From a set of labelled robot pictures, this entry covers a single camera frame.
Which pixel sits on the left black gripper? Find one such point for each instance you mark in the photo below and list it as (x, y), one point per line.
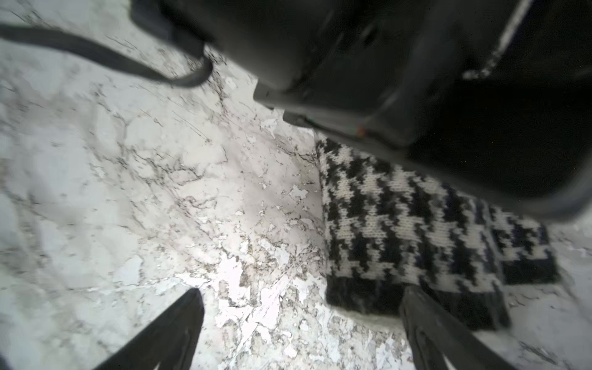
(492, 97)

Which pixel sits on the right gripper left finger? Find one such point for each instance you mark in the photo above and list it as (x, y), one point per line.
(168, 342)

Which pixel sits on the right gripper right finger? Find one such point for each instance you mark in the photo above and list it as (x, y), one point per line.
(437, 339)

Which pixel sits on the black white patterned knit scarf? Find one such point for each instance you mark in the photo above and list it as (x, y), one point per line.
(387, 228)

